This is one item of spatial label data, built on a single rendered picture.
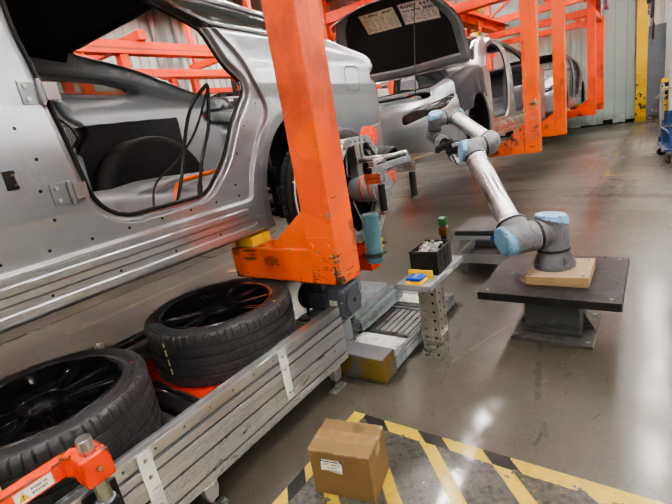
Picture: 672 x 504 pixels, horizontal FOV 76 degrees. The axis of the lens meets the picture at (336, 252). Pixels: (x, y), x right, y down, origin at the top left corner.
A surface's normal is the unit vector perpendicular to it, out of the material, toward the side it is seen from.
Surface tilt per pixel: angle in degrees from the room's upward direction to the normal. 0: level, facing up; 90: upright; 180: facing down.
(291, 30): 90
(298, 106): 90
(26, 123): 87
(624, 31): 90
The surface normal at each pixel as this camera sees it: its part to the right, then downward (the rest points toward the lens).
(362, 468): -0.38, 0.32
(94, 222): 0.81, 0.06
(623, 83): -0.57, 0.32
